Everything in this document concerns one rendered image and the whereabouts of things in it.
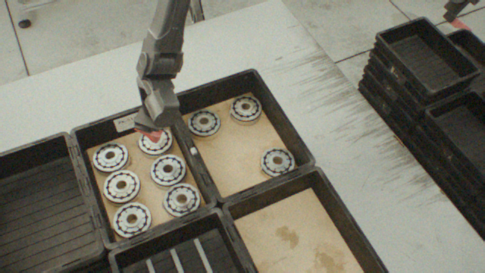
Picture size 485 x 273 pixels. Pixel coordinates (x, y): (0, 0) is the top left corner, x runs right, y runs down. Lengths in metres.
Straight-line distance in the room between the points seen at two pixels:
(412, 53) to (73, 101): 1.54
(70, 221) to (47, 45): 1.89
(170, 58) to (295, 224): 0.60
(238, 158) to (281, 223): 0.24
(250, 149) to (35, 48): 1.99
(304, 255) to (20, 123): 1.09
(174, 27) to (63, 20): 2.35
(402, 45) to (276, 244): 1.37
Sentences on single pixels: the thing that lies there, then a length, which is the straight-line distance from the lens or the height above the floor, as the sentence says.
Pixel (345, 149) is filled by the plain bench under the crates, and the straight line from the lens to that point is 1.57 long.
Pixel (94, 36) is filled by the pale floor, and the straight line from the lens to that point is 3.03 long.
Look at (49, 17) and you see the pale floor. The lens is 3.25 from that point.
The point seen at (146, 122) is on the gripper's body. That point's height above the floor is 1.16.
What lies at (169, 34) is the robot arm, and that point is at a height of 1.38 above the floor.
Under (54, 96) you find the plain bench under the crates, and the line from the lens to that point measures 1.77.
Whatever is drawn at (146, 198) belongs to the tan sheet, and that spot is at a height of 0.83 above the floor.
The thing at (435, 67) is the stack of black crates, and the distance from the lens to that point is 2.27.
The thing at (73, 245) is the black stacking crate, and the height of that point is 0.83.
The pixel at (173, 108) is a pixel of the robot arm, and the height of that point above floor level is 1.26.
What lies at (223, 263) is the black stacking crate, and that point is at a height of 0.83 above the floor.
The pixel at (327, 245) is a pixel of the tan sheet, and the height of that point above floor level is 0.83.
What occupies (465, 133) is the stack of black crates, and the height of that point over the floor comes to 0.38.
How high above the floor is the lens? 1.98
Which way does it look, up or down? 56 degrees down
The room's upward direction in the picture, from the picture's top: 3 degrees clockwise
